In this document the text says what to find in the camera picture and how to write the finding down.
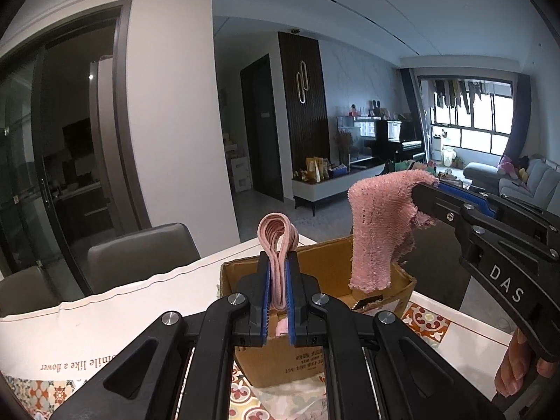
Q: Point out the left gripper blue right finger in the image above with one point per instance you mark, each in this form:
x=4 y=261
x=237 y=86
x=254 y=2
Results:
x=376 y=367

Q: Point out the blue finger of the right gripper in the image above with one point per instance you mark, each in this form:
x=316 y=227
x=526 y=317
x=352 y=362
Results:
x=466 y=217
x=508 y=210

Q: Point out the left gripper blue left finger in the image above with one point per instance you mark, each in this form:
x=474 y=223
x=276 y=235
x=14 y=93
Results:
x=179 y=367

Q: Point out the pink knitted cloth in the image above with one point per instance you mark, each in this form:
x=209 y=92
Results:
x=383 y=218

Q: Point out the pink fluffy sock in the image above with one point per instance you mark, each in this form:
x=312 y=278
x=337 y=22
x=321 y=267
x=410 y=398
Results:
x=278 y=237

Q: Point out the person right hand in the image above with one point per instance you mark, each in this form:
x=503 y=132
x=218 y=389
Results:
x=516 y=363

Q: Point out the grey sofa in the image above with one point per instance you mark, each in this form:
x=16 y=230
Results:
x=538 y=184

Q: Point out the grey dining chair right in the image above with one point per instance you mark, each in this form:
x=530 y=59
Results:
x=435 y=263

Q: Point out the grey dining chair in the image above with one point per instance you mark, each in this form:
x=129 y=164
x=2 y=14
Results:
x=140 y=255
x=435 y=263
x=28 y=290

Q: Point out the colourful clothes on chair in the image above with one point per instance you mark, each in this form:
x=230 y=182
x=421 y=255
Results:
x=415 y=165

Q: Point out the black piano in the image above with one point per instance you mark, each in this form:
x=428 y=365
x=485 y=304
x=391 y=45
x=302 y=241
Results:
x=395 y=141

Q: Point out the white patterned tablecloth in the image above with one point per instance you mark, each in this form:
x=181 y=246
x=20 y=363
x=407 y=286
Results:
x=49 y=354

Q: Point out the grey dining chair far left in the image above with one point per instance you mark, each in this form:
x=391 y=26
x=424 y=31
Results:
x=28 y=290

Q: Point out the dark sliding glass door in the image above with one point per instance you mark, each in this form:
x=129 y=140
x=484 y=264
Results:
x=68 y=173

